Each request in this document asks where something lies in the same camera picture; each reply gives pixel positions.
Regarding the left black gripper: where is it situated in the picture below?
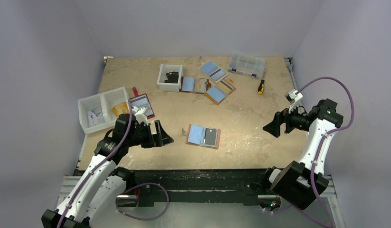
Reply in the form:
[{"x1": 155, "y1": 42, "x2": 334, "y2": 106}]
[{"x1": 126, "y1": 120, "x2": 172, "y2": 148}]

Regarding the pink card holder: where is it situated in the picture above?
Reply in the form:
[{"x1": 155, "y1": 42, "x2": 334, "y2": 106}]
[{"x1": 182, "y1": 124, "x2": 221, "y2": 149}]

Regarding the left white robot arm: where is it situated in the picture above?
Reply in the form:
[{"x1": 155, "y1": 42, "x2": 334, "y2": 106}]
[{"x1": 41, "y1": 114, "x2": 174, "y2": 228}]

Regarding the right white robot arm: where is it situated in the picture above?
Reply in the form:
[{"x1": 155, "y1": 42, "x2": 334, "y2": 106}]
[{"x1": 260, "y1": 99, "x2": 343, "y2": 210}]

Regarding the red card holder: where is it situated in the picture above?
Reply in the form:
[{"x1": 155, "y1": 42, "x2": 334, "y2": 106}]
[{"x1": 129, "y1": 87, "x2": 155, "y2": 119}]

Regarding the orange card in bin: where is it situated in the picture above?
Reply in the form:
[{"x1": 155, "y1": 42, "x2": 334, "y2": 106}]
[{"x1": 112, "y1": 102, "x2": 130, "y2": 118}]

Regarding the brown open card holder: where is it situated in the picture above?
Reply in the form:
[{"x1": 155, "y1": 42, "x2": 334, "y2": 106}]
[{"x1": 179, "y1": 77, "x2": 211, "y2": 94}]

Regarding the orange card holder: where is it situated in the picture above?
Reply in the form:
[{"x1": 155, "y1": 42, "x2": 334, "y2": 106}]
[{"x1": 204, "y1": 79, "x2": 236, "y2": 105}]

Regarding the printed card in bin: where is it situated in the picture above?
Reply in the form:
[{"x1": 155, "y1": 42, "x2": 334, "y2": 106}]
[{"x1": 87, "y1": 106, "x2": 105, "y2": 127}]

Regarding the white card holder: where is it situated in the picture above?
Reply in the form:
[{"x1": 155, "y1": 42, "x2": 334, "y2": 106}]
[{"x1": 199, "y1": 60, "x2": 229, "y2": 83}]

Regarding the yellow black screwdriver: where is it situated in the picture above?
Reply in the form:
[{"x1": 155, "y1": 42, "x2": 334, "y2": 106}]
[{"x1": 258, "y1": 79, "x2": 265, "y2": 95}]

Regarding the black object in box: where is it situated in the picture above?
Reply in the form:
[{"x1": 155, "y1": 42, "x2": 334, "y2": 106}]
[{"x1": 164, "y1": 71, "x2": 179, "y2": 84}]

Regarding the white two-compartment bin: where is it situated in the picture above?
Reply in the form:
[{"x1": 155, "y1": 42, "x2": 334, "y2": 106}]
[{"x1": 77, "y1": 87, "x2": 128, "y2": 135}]

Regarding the clear plastic organizer box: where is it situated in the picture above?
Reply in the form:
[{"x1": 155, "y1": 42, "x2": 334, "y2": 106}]
[{"x1": 228, "y1": 52, "x2": 266, "y2": 79}]

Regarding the small white square box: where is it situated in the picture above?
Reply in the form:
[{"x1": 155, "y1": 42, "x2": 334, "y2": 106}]
[{"x1": 157, "y1": 64, "x2": 183, "y2": 92}]

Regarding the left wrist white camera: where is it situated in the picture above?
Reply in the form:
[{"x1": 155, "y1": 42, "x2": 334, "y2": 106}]
[{"x1": 132, "y1": 106, "x2": 153, "y2": 125}]

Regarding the wrist white camera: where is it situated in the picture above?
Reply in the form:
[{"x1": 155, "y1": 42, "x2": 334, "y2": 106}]
[
  {"x1": 285, "y1": 89, "x2": 303, "y2": 114},
  {"x1": 132, "y1": 106, "x2": 153, "y2": 125}
]

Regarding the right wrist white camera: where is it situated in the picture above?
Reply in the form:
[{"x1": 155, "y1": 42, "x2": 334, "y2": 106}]
[{"x1": 285, "y1": 89, "x2": 303, "y2": 114}]

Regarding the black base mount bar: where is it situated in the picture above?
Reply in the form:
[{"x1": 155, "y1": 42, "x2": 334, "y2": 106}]
[{"x1": 109, "y1": 167, "x2": 282, "y2": 210}]

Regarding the aluminium frame rail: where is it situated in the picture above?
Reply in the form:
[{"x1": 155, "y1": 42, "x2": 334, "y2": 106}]
[{"x1": 50, "y1": 175, "x2": 345, "y2": 228}]

